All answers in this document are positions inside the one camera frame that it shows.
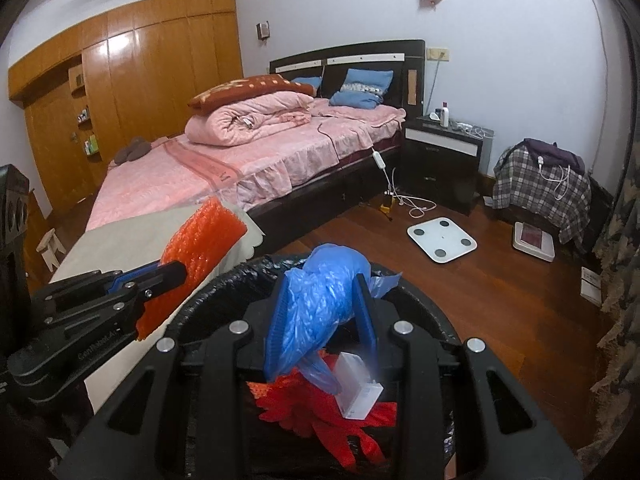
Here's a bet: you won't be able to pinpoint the black white nightstand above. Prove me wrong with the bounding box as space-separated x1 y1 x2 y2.
399 118 492 216

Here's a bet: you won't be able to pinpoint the beige table cloth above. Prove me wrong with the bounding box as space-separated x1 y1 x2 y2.
52 203 264 411

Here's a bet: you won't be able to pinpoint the folded pink quilt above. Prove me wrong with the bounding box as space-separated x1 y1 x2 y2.
184 91 314 148

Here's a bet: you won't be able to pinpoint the black lined trash bin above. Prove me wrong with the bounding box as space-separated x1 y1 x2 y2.
164 252 464 480

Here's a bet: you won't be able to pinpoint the blue pillow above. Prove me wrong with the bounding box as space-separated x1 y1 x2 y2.
329 68 394 110
292 76 322 91

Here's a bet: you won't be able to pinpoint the white bathroom scale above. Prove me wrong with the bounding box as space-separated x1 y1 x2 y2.
407 217 477 264

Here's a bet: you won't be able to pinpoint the dark wooden headboard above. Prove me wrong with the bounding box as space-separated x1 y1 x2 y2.
269 39 426 119

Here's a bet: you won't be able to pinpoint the white blanket controller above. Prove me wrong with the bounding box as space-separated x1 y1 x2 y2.
372 150 386 170

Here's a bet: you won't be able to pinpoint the patterned curtain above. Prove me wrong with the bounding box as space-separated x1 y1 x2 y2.
577 141 639 474

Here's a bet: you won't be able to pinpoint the blue plastic bag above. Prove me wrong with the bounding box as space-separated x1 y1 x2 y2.
264 244 400 394

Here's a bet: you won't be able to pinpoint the red knit glove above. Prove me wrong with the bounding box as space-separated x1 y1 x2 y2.
247 370 397 471

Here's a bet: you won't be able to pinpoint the small wall switch lamp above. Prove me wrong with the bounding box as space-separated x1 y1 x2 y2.
256 21 270 41

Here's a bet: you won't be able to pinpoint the white lotion bottle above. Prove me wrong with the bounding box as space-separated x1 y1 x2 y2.
439 102 450 128

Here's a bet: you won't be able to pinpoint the small white wooden stool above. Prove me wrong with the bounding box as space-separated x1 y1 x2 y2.
36 229 67 272

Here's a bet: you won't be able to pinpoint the white medicine box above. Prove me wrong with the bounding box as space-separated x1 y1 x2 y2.
333 352 384 420

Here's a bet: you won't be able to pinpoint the white red floor box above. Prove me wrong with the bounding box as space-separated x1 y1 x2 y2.
512 222 555 263

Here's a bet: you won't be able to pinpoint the wall power outlet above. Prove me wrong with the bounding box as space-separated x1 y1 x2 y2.
426 47 449 62

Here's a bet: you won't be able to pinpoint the wooden wardrobe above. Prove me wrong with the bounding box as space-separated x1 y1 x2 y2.
8 0 242 214

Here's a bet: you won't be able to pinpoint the red brown patterned pillow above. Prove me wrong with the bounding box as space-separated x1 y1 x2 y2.
188 74 316 115

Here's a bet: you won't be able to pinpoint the grey slippers on bed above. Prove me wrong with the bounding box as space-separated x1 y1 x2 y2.
114 136 152 166

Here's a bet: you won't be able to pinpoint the white cable on floor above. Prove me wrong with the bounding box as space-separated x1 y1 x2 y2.
382 167 438 220

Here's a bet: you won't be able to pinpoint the bed with pink sheet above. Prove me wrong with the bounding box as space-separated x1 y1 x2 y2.
87 100 406 230

